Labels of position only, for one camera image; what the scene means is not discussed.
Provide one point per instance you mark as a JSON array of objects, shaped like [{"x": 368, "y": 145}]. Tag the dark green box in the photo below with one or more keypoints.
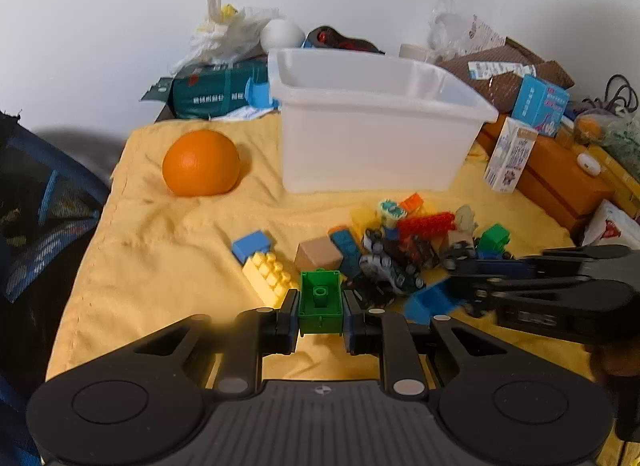
[{"x": 210, "y": 93}]

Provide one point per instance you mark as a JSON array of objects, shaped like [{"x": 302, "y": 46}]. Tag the white earbuds case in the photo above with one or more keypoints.
[{"x": 588, "y": 163}]

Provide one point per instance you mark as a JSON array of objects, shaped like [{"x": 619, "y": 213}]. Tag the yellow box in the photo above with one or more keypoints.
[{"x": 617, "y": 175}]

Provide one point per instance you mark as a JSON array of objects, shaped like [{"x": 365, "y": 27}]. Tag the white red packet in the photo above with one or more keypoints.
[{"x": 612, "y": 226}]

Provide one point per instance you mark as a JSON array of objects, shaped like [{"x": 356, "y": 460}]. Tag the green building block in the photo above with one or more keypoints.
[{"x": 320, "y": 317}]

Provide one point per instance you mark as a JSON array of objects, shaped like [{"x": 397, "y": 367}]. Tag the red black tool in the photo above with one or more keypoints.
[{"x": 340, "y": 40}]

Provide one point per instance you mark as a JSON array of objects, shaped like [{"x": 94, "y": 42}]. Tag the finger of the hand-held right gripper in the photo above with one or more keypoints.
[
  {"x": 475, "y": 293},
  {"x": 480, "y": 267}
]

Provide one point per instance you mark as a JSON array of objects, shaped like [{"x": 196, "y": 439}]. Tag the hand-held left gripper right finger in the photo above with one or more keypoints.
[{"x": 351, "y": 323}]

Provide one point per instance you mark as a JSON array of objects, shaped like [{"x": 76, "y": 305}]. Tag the white tape roll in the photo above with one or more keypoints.
[{"x": 412, "y": 51}]

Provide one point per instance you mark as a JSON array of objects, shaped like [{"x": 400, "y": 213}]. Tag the tan wooden cube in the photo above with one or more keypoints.
[{"x": 317, "y": 255}]

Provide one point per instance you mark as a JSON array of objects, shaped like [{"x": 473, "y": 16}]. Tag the blue white box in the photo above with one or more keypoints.
[{"x": 540, "y": 105}]

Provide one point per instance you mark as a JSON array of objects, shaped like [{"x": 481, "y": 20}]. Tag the white plastic bin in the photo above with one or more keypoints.
[{"x": 370, "y": 140}]

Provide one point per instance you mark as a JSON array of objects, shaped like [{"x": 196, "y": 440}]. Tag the blue flat plate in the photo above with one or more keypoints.
[{"x": 430, "y": 302}]

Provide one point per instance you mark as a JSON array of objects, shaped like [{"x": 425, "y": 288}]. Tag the yellow cloth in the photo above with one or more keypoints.
[{"x": 150, "y": 256}]

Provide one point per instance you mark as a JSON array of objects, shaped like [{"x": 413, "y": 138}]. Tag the red black toy car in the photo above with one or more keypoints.
[{"x": 419, "y": 250}]

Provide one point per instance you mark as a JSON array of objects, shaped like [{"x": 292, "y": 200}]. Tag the blue building block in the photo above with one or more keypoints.
[{"x": 252, "y": 245}]

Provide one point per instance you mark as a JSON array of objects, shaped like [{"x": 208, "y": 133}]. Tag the clear plastic bag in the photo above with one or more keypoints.
[{"x": 460, "y": 30}]

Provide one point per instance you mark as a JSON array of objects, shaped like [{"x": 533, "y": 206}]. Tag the white plastic bag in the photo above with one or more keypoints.
[{"x": 225, "y": 35}]

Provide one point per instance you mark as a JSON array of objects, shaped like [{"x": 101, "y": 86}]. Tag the black white toy car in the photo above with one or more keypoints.
[{"x": 390, "y": 271}]

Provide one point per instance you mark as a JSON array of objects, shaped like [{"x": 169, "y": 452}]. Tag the blue plastic piece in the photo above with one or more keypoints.
[{"x": 261, "y": 94}]

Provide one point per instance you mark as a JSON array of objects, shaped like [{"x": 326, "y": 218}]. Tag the orange fruit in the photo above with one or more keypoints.
[{"x": 200, "y": 163}]

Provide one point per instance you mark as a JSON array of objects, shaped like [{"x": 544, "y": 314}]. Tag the red studded long block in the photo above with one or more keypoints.
[{"x": 425, "y": 226}]

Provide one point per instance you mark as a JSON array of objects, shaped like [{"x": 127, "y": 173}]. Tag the orange small block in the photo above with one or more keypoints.
[{"x": 411, "y": 202}]

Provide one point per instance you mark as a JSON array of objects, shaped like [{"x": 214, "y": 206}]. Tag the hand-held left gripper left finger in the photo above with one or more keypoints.
[{"x": 289, "y": 320}]

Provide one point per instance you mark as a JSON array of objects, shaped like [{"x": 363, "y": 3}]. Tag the wicker basket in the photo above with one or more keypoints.
[{"x": 510, "y": 88}]

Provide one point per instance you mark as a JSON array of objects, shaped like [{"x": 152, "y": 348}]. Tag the yellow studded building block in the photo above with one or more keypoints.
[{"x": 270, "y": 276}]

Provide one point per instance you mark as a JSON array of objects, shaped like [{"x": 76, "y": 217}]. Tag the teal white sticker toy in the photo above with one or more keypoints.
[{"x": 391, "y": 211}]

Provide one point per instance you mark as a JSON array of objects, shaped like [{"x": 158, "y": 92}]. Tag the small green block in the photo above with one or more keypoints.
[{"x": 494, "y": 238}]

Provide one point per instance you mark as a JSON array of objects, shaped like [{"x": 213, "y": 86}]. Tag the white blue milk carton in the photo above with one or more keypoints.
[{"x": 510, "y": 155}]

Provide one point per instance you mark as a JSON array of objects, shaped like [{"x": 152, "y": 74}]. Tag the teal blue long block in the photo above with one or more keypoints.
[{"x": 346, "y": 251}]

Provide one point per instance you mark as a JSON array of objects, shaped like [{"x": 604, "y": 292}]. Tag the bag of fruit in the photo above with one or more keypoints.
[{"x": 595, "y": 128}]

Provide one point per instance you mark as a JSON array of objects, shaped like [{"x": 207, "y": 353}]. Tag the small dark toy car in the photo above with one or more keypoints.
[{"x": 457, "y": 251}]

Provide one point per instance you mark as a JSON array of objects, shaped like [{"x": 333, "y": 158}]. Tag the orange box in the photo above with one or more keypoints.
[{"x": 560, "y": 180}]

